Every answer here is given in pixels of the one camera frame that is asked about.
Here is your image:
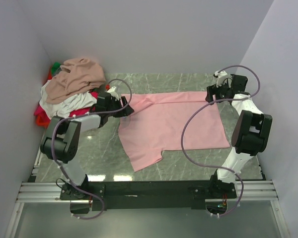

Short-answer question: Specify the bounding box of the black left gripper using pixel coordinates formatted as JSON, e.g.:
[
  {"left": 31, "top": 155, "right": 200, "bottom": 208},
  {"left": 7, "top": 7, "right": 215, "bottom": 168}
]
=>
[{"left": 106, "top": 96, "right": 134, "bottom": 118}]

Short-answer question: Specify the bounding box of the pink t shirt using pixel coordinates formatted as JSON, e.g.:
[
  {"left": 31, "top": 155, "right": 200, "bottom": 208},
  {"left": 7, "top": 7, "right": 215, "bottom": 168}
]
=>
[{"left": 118, "top": 91, "right": 230, "bottom": 172}]

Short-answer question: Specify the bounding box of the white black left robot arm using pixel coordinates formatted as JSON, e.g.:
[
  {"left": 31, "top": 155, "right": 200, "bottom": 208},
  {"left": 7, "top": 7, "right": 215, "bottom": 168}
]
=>
[{"left": 40, "top": 91, "right": 134, "bottom": 200}]

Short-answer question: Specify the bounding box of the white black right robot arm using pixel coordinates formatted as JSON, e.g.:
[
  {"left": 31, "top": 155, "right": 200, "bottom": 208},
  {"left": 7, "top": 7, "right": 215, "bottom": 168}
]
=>
[{"left": 206, "top": 71, "right": 273, "bottom": 198}]

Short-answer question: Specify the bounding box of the white t shirt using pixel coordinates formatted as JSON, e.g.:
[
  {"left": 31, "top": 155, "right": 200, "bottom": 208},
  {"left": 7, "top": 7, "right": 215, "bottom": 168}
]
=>
[{"left": 39, "top": 80, "right": 97, "bottom": 119}]

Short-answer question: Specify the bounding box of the beige t shirt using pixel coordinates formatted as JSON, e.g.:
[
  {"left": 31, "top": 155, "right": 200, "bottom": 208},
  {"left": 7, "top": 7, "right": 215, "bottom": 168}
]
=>
[{"left": 45, "top": 58, "right": 106, "bottom": 104}]

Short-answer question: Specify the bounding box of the green garment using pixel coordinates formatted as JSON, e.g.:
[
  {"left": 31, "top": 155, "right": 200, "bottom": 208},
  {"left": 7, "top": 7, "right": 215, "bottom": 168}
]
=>
[{"left": 51, "top": 62, "right": 61, "bottom": 75}]

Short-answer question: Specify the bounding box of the red plastic basket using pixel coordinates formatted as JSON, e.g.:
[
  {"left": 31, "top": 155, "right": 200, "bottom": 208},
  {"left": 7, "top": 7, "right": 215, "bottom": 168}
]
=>
[{"left": 34, "top": 104, "right": 50, "bottom": 128}]

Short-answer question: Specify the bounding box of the magenta t shirt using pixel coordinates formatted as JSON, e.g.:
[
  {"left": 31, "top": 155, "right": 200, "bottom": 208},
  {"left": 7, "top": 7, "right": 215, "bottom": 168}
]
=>
[{"left": 34, "top": 92, "right": 98, "bottom": 121}]

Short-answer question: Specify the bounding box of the black base beam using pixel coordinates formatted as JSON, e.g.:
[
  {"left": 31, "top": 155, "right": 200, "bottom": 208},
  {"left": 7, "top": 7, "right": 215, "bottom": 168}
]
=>
[{"left": 60, "top": 180, "right": 237, "bottom": 211}]

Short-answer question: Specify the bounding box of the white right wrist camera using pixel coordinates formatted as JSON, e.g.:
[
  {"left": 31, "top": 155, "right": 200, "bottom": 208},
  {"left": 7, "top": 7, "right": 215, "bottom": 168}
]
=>
[{"left": 213, "top": 70, "right": 231, "bottom": 87}]

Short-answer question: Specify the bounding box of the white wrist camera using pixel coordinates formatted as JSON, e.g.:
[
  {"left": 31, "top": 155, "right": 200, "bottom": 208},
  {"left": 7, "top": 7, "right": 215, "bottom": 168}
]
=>
[
  {"left": 106, "top": 86, "right": 120, "bottom": 100},
  {"left": 213, "top": 70, "right": 231, "bottom": 87}
]

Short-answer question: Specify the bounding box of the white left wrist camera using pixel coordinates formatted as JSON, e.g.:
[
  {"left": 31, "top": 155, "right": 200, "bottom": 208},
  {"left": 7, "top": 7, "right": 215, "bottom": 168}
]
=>
[{"left": 106, "top": 86, "right": 120, "bottom": 100}]

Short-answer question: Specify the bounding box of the aluminium frame rail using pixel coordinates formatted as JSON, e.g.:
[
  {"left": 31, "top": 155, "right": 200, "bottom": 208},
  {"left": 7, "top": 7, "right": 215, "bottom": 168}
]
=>
[{"left": 3, "top": 128, "right": 291, "bottom": 238}]

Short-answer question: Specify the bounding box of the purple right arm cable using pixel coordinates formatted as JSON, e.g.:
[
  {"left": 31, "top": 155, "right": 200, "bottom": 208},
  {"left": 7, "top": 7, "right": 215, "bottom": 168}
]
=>
[{"left": 181, "top": 64, "right": 261, "bottom": 217}]

